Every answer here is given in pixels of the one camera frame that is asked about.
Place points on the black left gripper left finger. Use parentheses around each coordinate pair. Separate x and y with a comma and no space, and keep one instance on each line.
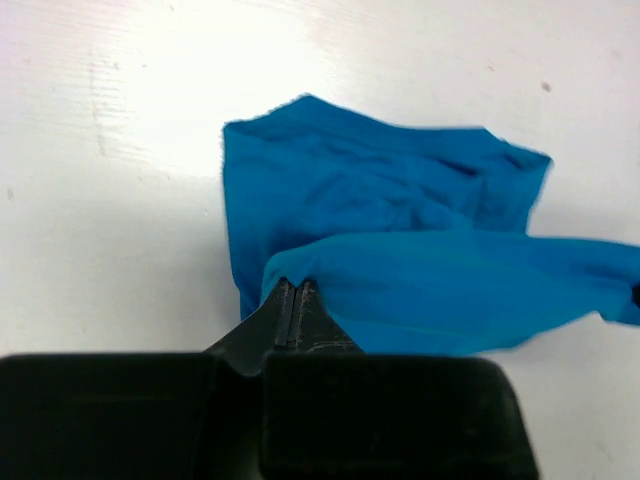
(184,415)

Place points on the blue t-shirt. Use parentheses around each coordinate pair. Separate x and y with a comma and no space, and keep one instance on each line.
(416,238)

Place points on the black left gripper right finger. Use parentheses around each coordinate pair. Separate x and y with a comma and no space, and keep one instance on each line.
(331,412)

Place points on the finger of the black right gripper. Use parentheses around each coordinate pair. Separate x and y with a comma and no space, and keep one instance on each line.
(636,294)

